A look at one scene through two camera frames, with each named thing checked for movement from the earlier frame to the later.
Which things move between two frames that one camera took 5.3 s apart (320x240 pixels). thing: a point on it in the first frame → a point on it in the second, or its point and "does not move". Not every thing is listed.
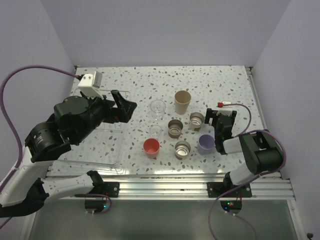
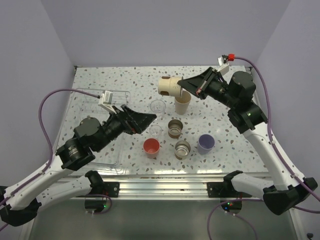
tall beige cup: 182,99 does not move
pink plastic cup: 151,146 does not move
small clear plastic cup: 155,131 does not move
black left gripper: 124,111 → 133,121
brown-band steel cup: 175,127 does not move
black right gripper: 211,113 → 199,85
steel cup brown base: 182,149 does not move
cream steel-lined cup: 196,120 → 169,86
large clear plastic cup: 157,107 does not move
